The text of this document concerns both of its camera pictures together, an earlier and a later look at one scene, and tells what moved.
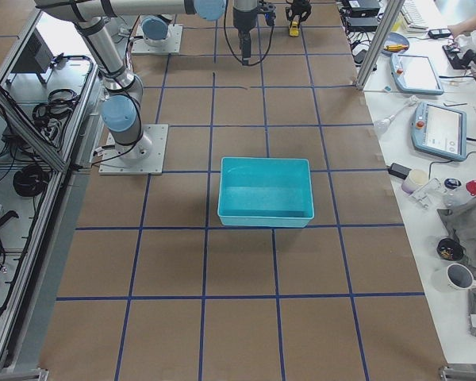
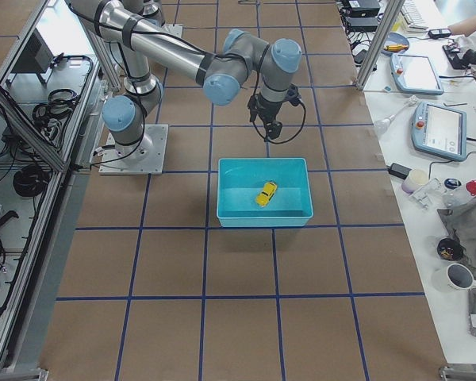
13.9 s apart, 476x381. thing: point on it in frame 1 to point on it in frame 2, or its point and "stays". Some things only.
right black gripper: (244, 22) to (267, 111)
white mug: (454, 277) stays
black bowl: (450, 249) stays
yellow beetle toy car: (293, 30) to (267, 192)
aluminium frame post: (388, 18) stays
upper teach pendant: (415, 75) stays
